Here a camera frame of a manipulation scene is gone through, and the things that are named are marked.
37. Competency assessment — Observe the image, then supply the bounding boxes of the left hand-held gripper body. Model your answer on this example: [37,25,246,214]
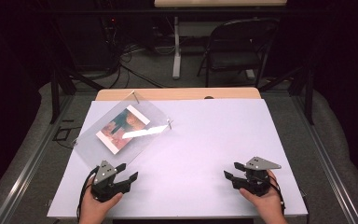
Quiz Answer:
[89,160,132,203]

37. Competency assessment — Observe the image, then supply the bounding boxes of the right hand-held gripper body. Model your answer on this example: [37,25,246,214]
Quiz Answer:
[232,156,282,198]

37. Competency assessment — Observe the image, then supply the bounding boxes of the clear acrylic photo frame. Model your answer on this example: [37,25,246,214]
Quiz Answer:
[73,90,174,168]

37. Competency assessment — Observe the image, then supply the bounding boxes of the painting print with white border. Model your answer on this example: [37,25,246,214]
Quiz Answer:
[95,104,152,156]

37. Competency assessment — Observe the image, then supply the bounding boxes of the person's left hand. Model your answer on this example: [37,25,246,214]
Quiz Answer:
[78,185,124,224]

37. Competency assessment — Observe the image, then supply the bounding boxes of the person's right hand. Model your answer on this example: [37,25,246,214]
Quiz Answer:
[239,169,289,224]

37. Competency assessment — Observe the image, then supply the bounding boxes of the white board table cover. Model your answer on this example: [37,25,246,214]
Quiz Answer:
[47,98,309,219]

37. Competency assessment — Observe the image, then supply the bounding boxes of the black metal stand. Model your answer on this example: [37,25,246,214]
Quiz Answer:
[49,65,105,125]
[258,64,315,126]

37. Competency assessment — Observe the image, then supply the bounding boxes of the black folding chair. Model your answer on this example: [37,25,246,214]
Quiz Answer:
[197,17,282,89]

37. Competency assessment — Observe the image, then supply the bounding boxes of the light wooden desk top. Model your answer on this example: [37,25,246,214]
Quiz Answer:
[153,0,288,8]

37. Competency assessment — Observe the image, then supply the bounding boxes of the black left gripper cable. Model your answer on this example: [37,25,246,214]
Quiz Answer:
[76,169,100,223]

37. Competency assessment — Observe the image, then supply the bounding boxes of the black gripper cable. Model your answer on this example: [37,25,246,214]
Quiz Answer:
[268,174,286,217]
[76,169,100,223]

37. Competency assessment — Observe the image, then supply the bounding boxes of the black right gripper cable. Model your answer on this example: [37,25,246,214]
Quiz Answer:
[268,174,286,217]

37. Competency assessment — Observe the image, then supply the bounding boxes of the aluminium rail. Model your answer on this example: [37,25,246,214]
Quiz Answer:
[291,92,358,224]
[0,94,75,224]

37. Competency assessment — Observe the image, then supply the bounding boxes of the bundle of black floor cables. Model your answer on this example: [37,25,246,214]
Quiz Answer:
[103,41,169,91]

